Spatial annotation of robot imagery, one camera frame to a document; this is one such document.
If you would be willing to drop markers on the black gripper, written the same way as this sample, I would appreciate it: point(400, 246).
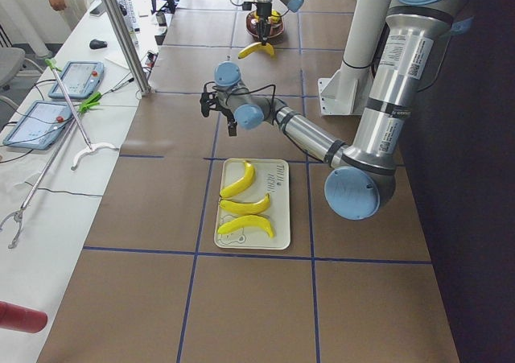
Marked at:
point(263, 12)
point(230, 120)

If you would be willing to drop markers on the curved yellow banana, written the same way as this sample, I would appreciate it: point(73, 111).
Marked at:
point(256, 47)

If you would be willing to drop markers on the long yellow banana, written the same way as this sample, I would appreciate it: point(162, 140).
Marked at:
point(241, 184)

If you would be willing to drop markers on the small yellow banana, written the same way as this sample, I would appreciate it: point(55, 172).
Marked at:
point(275, 17)

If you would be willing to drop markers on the cream bear tray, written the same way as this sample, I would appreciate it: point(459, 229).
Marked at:
point(271, 176)

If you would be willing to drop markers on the black orange connector box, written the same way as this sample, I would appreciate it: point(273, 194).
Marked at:
point(151, 58)

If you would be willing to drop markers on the green clamp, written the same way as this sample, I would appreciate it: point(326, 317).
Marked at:
point(86, 104)

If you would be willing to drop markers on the far blue teach pendant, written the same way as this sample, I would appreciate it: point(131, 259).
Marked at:
point(81, 78)

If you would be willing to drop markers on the blue teach pendant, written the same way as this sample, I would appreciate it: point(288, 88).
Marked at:
point(40, 126)
point(81, 78)

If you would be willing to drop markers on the black computer mouse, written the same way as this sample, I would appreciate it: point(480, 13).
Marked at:
point(96, 44)

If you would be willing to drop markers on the near blue teach pendant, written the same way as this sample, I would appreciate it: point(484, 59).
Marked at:
point(40, 126)

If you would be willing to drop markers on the red cylinder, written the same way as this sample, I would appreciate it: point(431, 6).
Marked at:
point(22, 319)

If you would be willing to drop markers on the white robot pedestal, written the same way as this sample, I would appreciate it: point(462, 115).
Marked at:
point(346, 92)

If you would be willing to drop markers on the aluminium frame post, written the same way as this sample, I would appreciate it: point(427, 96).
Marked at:
point(128, 49)

